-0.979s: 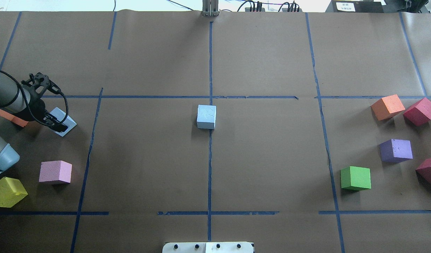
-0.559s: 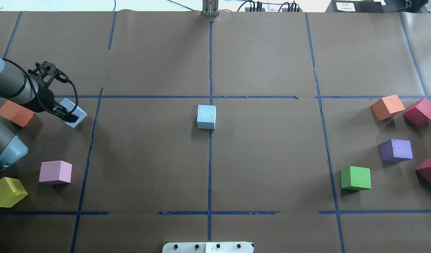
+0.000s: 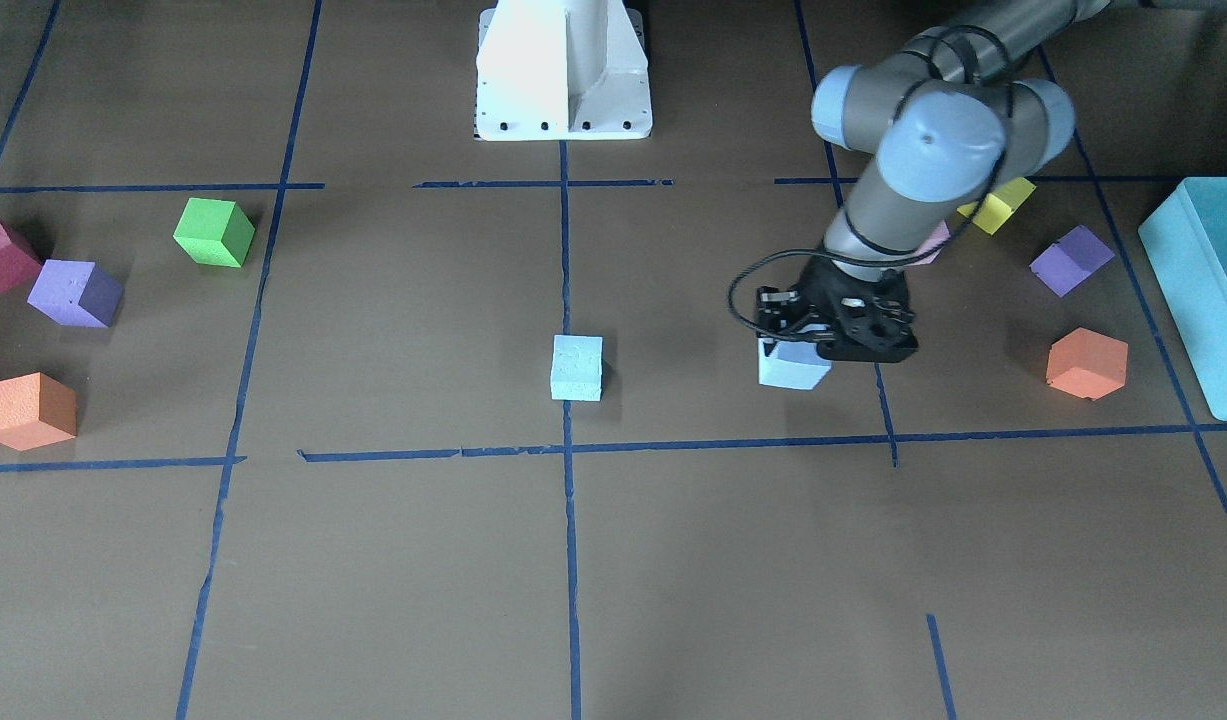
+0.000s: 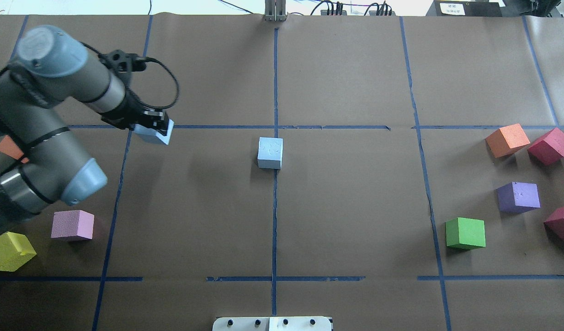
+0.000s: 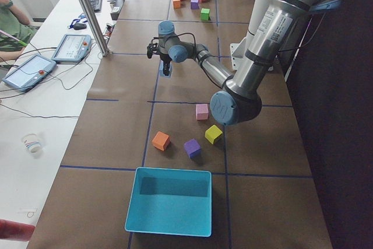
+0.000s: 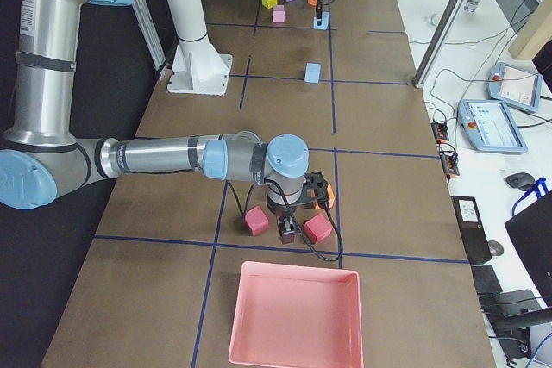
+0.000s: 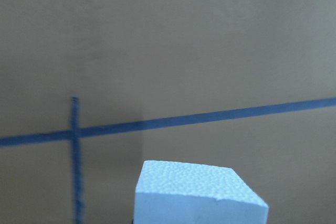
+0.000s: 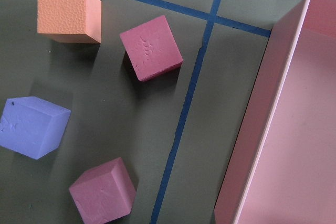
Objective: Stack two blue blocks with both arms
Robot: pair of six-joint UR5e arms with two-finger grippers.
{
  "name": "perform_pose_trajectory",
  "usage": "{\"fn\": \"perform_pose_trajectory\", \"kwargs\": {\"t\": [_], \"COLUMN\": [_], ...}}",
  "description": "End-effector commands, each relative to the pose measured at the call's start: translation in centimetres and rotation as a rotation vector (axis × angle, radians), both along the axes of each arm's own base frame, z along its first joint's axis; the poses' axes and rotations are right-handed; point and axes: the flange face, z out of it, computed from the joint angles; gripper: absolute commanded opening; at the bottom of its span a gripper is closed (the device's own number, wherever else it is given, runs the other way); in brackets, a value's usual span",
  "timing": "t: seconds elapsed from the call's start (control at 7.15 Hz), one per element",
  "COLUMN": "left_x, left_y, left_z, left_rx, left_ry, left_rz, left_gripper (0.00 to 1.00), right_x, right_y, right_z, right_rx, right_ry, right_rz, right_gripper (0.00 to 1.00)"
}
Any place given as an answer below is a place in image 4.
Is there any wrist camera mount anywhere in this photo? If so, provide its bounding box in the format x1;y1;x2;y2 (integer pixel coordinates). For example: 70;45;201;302
97;50;147;86

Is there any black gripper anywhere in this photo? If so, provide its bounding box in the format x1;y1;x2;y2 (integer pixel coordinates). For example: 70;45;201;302
101;93;170;134

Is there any orange foam block right side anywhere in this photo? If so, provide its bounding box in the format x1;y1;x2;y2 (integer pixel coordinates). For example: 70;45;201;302
485;123;530;158

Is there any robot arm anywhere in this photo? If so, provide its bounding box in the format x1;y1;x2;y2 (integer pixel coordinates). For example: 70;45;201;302
0;25;174;235

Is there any magenta foam block near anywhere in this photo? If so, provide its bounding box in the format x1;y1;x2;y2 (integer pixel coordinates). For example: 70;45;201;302
544;206;564;241

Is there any aluminium frame post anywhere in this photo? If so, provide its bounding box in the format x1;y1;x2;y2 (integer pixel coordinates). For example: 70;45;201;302
263;0;288;22

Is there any green foam block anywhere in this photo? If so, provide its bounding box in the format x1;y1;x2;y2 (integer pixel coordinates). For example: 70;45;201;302
445;217;486;250

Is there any magenta foam block far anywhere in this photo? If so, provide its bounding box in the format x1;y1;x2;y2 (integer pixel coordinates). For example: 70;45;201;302
528;128;564;166

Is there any purple foam block right side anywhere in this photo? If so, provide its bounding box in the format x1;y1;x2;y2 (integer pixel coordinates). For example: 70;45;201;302
496;182;541;214

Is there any pink foam block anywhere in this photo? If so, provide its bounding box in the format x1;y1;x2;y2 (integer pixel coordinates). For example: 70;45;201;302
50;210;95;241

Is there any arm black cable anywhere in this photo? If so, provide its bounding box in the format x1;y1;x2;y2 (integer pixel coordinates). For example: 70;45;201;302
144;57;180;111

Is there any orange foam block left side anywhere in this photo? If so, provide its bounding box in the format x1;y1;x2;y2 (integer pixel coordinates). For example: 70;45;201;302
0;135;29;164

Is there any magenta foam block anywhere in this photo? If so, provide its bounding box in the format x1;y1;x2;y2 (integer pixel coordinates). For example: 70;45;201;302
544;206;564;241
528;128;564;166

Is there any orange foam block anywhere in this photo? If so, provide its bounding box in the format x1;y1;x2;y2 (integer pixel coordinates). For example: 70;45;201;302
0;135;29;164
485;123;530;158

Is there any yellow foam block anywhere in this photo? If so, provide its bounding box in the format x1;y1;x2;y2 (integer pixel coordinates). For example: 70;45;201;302
0;231;37;272

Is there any light blue foam block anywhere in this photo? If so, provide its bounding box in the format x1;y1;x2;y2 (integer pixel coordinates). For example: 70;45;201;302
133;119;174;145
257;137;284;170

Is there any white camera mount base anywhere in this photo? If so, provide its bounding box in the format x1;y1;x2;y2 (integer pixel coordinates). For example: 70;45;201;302
212;316;334;331

